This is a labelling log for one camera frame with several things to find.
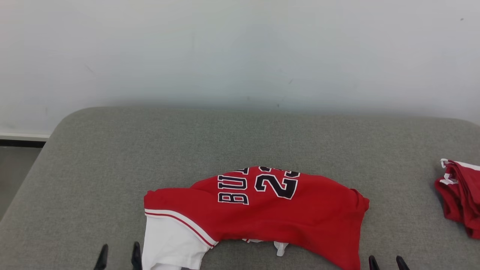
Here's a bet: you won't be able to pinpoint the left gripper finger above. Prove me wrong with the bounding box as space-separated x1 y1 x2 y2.
131 242 142 270
94 244 109 270

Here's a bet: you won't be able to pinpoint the red shorts with white stripe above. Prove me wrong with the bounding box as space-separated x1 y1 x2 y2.
435 159 480 239

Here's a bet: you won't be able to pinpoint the red basketball jersey white trim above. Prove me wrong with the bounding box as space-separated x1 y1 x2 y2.
142 166 370 270

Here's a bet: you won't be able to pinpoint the white and black baseboard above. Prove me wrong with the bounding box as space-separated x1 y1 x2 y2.
0 133 50 148

